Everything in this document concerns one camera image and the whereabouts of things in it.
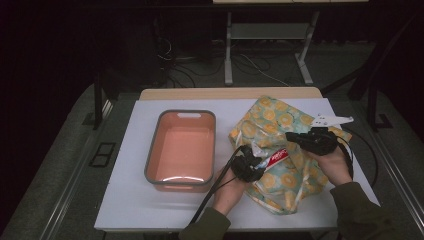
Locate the orange print cloth bag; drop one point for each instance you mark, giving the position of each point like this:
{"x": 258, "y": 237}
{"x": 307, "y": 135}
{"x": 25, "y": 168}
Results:
{"x": 270, "y": 123}

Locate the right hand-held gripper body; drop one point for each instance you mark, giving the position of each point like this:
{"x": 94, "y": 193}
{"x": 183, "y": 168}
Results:
{"x": 321, "y": 141}

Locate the person's right hand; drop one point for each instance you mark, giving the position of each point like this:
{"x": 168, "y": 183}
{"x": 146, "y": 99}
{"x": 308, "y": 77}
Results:
{"x": 333, "y": 166}

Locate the wooden table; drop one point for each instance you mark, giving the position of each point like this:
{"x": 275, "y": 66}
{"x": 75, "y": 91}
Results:
{"x": 230, "y": 93}

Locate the person's left hand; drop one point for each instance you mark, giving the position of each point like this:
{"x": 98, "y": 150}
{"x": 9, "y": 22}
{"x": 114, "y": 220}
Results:
{"x": 230, "y": 193}

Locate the grey metal desk frame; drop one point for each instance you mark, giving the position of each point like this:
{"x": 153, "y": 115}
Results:
{"x": 266, "y": 31}

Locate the black metal stand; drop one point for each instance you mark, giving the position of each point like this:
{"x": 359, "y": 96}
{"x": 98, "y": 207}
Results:
{"x": 372, "y": 110}
{"x": 97, "y": 106}

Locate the white and red toothpaste tube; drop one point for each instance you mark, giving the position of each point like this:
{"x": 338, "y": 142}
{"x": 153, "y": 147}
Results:
{"x": 275, "y": 159}

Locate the white board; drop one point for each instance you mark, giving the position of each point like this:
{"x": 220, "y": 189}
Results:
{"x": 133, "y": 200}

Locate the pink basin with grey rim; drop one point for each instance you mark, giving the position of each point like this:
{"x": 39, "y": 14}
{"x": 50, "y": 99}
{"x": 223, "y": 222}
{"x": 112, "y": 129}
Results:
{"x": 180, "y": 150}

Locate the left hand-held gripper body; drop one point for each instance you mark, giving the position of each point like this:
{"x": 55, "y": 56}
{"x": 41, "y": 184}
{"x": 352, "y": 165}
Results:
{"x": 243, "y": 165}

